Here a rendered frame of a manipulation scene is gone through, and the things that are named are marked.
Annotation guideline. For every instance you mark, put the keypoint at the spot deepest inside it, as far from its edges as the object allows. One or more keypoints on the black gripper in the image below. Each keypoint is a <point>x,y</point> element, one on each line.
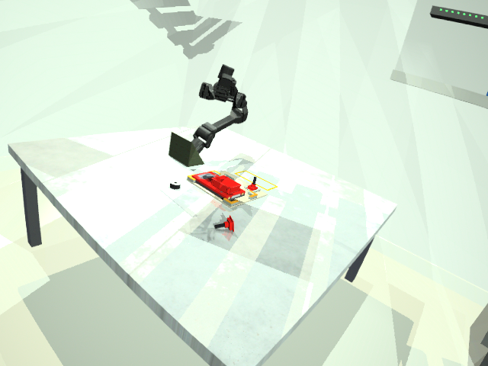
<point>208,92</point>

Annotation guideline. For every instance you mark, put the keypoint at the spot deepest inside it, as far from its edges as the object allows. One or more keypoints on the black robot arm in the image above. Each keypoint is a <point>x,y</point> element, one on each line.
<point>208,131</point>

